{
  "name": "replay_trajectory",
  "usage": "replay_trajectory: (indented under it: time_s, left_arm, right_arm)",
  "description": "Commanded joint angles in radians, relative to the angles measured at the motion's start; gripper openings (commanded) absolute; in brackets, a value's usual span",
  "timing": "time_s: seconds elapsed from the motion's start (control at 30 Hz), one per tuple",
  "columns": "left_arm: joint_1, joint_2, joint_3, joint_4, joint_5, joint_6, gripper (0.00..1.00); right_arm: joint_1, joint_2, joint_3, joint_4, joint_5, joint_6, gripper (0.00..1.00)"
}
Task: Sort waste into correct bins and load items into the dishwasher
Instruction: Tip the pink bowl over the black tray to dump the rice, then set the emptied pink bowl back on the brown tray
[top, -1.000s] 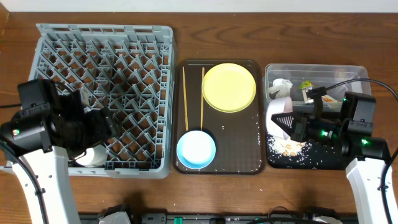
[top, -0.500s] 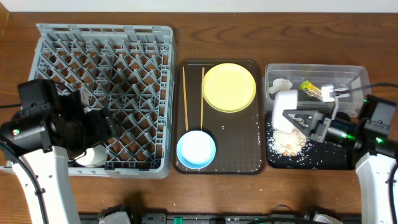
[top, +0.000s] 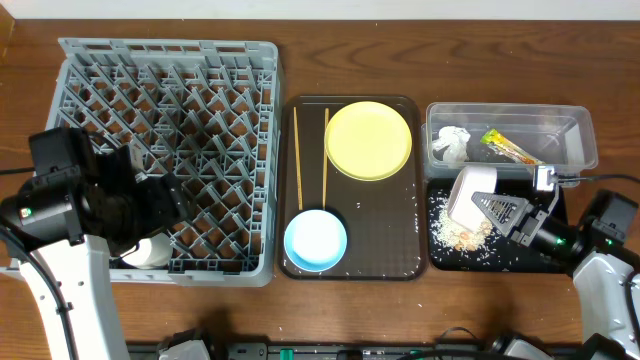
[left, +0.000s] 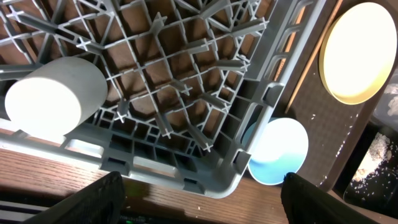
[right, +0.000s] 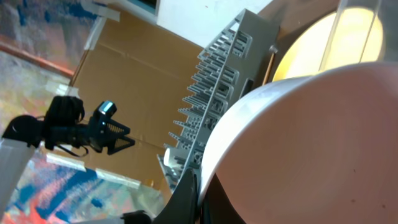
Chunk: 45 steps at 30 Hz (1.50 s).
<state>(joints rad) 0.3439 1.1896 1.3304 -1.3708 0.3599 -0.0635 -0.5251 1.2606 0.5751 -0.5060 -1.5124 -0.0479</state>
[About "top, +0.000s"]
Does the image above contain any brown serving tray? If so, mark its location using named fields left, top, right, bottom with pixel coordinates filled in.
left=276, top=95, right=428, bottom=281

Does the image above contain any yellow plate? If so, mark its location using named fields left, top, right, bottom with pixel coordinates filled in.
left=324, top=101, right=412, bottom=182

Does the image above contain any wooden chopstick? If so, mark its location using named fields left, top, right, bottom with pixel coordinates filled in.
left=293, top=107, right=304, bottom=211
left=322, top=108, right=330, bottom=211

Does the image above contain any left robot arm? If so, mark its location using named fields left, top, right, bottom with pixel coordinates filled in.
left=1, top=127, right=192, bottom=359

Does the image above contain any clear plastic waste bin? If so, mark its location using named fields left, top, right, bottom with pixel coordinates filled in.
left=421, top=102, right=599, bottom=180

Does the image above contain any blue bowl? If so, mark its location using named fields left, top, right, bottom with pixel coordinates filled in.
left=283, top=209, right=348, bottom=273

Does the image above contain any green yellow snack wrapper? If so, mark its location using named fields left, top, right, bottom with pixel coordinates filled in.
left=481, top=128, right=543, bottom=165

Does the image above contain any white tissue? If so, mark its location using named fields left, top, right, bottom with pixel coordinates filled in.
left=432, top=126, right=471, bottom=163

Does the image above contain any white cup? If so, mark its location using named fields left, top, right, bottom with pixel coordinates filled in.
left=122, top=233, right=173, bottom=269

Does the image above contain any black waste tray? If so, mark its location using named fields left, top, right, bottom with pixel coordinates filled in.
left=426, top=179, right=561, bottom=273

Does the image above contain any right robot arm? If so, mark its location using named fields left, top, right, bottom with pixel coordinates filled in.
left=471, top=190, right=639, bottom=359

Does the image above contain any grey dishwasher rack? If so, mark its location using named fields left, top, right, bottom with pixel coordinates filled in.
left=47, top=38, right=284, bottom=287

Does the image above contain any white bowl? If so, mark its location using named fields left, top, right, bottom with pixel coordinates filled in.
left=447, top=166, right=497, bottom=233

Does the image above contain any pile of rice and nuts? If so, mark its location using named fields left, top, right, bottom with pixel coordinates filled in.
left=429, top=195, right=493, bottom=252

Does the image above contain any black equipment at table edge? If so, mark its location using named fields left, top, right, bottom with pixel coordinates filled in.
left=124, top=327, right=591, bottom=360

